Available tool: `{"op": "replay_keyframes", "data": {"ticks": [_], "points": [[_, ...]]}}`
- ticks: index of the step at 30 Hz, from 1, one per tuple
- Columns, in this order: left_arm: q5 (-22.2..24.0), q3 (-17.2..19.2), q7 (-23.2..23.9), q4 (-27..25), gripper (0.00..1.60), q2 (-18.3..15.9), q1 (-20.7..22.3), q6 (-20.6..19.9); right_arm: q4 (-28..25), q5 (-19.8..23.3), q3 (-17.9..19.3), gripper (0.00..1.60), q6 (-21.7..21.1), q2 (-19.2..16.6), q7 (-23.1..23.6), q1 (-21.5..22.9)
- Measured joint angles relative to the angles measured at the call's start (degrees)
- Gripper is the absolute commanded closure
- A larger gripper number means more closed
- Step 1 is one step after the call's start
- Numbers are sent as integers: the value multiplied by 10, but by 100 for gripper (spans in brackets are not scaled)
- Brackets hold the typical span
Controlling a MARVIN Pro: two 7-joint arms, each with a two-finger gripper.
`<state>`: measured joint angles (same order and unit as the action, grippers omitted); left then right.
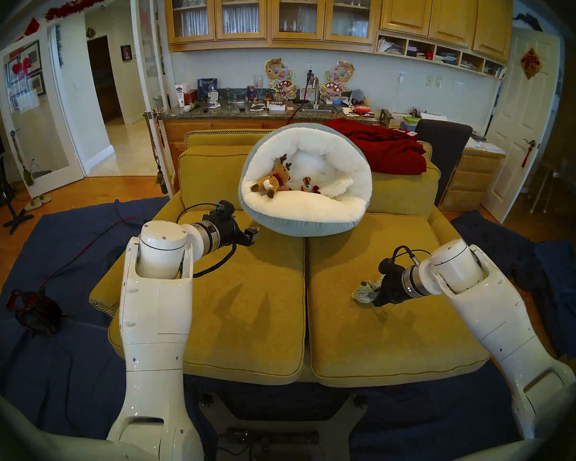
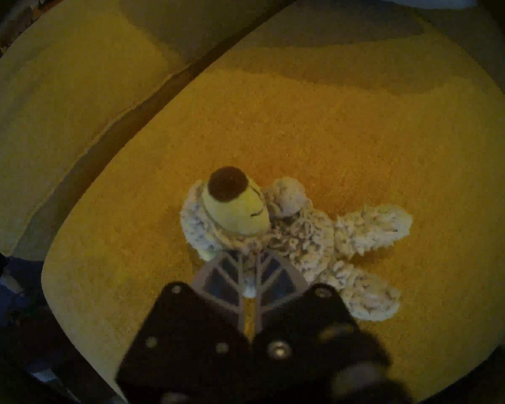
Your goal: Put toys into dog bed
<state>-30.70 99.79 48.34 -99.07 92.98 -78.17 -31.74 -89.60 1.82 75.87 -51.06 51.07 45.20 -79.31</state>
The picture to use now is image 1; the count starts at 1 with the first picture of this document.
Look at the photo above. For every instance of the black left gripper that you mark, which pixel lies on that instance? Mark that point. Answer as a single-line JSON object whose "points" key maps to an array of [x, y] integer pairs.
{"points": [[226, 227]]}

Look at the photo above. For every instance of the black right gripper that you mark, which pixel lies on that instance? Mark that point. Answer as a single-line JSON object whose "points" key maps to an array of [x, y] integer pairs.
{"points": [[391, 285]]}

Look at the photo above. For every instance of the beige grey plush toy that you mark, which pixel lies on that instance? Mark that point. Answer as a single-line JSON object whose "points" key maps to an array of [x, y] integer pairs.
{"points": [[365, 292]]}

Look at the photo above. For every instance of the brown reindeer plush toy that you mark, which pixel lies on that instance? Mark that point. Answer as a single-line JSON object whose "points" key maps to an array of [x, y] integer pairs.
{"points": [[273, 181]]}

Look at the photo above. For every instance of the white lamb plush rainbow feet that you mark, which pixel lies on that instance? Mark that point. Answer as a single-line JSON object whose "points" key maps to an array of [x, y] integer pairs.
{"points": [[306, 181]]}

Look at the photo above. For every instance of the white fluffy plush toy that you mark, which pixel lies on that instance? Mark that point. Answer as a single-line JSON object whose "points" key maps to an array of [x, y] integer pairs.
{"points": [[338, 186]]}

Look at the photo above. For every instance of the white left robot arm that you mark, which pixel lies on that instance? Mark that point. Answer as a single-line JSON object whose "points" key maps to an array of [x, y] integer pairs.
{"points": [[156, 330]]}

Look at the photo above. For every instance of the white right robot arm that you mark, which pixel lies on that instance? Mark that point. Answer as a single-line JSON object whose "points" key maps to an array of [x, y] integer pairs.
{"points": [[499, 311]]}

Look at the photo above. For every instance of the white grey round dog bed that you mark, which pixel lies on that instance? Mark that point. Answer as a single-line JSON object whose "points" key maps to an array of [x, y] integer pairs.
{"points": [[307, 210]]}

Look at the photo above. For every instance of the yellow sofa back cushion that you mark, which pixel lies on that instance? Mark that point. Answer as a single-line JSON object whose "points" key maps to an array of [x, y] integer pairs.
{"points": [[403, 191], [211, 176]]}

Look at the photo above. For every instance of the yellow sofa seat cushion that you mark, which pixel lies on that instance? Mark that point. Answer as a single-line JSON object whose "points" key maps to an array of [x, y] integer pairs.
{"points": [[365, 359], [249, 330]]}

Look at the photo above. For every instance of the yellow fabric sofa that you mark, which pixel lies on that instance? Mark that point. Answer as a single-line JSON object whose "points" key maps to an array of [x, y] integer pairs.
{"points": [[211, 139]]}

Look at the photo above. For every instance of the dark navy crumpled cloth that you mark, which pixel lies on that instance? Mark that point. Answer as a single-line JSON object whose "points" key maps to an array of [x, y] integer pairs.
{"points": [[489, 229]]}

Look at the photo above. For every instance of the granite counter wooden base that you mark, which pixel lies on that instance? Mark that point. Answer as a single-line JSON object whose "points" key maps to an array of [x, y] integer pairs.
{"points": [[230, 112]]}

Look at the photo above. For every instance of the red blanket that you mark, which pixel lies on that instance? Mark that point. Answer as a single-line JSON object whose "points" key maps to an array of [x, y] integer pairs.
{"points": [[389, 150]]}

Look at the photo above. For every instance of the small purple teddy bear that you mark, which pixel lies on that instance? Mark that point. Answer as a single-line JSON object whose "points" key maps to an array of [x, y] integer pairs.
{"points": [[251, 94]]}

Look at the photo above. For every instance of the dark grey office chair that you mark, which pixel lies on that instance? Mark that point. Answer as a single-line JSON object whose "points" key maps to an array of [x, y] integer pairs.
{"points": [[444, 148]]}

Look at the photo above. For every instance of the dark blue box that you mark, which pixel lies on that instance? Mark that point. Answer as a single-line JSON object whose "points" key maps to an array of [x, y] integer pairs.
{"points": [[206, 88]]}

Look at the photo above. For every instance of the metal sink faucet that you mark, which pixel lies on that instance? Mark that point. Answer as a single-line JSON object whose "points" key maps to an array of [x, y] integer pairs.
{"points": [[318, 95]]}

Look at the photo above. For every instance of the white lotion tube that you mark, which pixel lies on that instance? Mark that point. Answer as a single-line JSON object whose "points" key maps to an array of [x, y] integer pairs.
{"points": [[179, 96]]}

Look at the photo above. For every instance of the paper stack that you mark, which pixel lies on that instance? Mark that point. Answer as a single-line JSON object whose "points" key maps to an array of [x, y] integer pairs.
{"points": [[485, 147]]}

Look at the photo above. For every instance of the blue crumpled cloth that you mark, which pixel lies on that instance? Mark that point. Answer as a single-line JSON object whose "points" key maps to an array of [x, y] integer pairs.
{"points": [[566, 292]]}

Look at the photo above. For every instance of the navy floor blanket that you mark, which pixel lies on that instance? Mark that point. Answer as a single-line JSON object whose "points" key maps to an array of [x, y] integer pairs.
{"points": [[53, 253]]}

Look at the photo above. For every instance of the white panel door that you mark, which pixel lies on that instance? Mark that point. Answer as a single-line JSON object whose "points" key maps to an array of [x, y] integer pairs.
{"points": [[523, 128]]}

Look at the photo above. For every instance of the white open glass door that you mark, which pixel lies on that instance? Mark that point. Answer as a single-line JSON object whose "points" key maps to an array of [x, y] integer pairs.
{"points": [[146, 56]]}

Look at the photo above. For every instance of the beige slipper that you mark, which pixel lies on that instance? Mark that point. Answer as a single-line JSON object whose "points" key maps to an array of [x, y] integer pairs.
{"points": [[32, 205], [44, 199]]}

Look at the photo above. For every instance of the dark framed hallway picture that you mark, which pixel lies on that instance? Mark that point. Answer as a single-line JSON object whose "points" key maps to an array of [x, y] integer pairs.
{"points": [[126, 53]]}

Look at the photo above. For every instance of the white glass french door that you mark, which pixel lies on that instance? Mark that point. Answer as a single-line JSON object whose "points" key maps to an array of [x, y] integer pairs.
{"points": [[43, 148]]}

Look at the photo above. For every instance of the wooden cubby shelf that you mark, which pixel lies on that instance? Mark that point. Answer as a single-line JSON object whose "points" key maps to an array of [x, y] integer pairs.
{"points": [[437, 56]]}

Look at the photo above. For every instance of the black floor stand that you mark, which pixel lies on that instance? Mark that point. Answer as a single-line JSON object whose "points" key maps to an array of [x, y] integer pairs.
{"points": [[14, 220]]}

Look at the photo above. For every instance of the red diamond door ornament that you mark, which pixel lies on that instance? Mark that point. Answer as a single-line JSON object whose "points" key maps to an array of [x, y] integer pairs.
{"points": [[531, 64]]}

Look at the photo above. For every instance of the red flower door decoration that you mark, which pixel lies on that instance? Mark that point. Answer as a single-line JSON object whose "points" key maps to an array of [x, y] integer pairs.
{"points": [[21, 67]]}

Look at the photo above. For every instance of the red tinsel garland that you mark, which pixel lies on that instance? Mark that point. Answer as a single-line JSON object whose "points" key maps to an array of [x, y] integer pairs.
{"points": [[81, 3]]}

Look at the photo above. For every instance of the cartoon child wall cutout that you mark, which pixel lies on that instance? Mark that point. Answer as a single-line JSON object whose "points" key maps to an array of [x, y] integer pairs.
{"points": [[279, 78], [337, 78]]}

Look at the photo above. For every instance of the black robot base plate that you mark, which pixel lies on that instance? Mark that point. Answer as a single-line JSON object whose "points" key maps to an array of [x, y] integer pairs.
{"points": [[221, 417]]}

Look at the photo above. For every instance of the wooden wall cabinets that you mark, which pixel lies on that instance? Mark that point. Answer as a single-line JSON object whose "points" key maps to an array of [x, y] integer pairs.
{"points": [[413, 8]]}

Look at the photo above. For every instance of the black wall ornament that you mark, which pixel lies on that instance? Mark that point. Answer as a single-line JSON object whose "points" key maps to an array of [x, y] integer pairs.
{"points": [[528, 20]]}

